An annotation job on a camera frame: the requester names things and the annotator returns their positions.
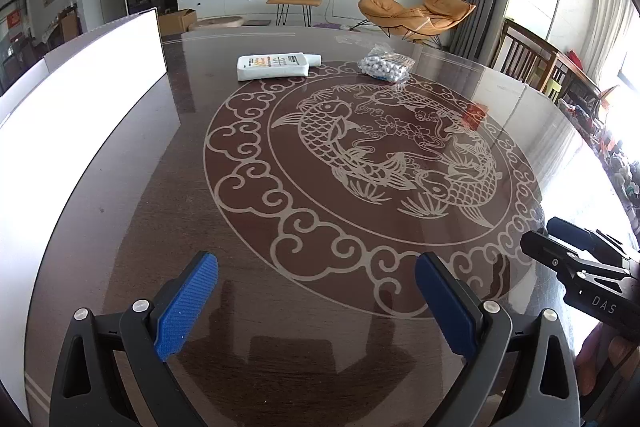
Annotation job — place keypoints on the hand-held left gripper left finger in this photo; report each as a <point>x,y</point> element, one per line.
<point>185,302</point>

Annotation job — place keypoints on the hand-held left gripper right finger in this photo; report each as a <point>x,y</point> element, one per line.
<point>442,302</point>

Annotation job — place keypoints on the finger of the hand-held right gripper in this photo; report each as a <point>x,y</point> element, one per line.
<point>570,231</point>
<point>550,254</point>

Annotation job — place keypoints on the person's right hand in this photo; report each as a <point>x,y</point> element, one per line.
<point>610,362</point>

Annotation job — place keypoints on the wooden slatted chair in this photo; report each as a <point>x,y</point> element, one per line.
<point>525,52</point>
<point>572,79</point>

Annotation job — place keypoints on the bag of white beads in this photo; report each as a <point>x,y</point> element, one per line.
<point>385,66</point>

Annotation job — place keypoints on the white squeeze tube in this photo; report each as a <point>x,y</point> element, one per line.
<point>275,66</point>

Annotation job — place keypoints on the orange lounge chair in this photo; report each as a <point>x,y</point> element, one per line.
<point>400,12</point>

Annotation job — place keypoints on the brown cardboard box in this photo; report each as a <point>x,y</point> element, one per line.
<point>177,23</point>

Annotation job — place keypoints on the white television cabinet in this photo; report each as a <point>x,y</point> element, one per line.
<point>235,2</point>

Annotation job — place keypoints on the orange bench with metal legs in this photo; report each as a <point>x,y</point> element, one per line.
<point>293,1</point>

